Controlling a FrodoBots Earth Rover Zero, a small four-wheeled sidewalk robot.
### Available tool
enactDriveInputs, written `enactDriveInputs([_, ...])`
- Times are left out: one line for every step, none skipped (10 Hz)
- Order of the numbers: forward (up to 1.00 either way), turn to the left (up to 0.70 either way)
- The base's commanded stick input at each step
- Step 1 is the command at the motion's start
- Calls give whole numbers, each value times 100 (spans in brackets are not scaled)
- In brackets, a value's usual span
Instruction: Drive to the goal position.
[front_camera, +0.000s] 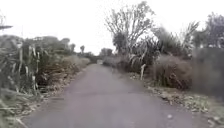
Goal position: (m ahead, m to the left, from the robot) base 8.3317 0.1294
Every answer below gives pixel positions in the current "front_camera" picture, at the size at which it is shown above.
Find grey asphalt path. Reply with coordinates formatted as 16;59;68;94
21;63;214;128

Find leaf-strewn verge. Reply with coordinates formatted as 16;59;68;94
128;72;224;128
0;64;89;128

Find row of brown bushes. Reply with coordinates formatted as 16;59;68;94
102;34;224;98

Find row of flax bushes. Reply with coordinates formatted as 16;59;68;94
0;13;92;128

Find bare-branched tree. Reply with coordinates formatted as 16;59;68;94
103;0;157;56

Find dark leafy trees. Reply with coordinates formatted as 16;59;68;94
191;12;224;51

